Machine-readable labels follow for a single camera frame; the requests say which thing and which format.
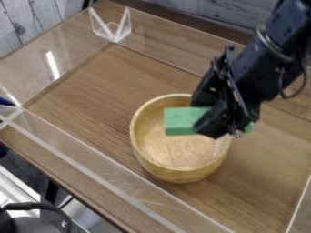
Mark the clear acrylic tray enclosure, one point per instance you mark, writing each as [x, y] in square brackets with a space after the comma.
[77, 81]

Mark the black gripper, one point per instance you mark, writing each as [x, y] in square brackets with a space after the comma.
[246, 79]

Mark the green rectangular block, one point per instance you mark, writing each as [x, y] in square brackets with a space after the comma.
[181, 118]

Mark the brown wooden bowl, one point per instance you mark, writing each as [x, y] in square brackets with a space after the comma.
[177, 159]

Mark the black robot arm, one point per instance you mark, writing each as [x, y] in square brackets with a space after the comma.
[288, 12]

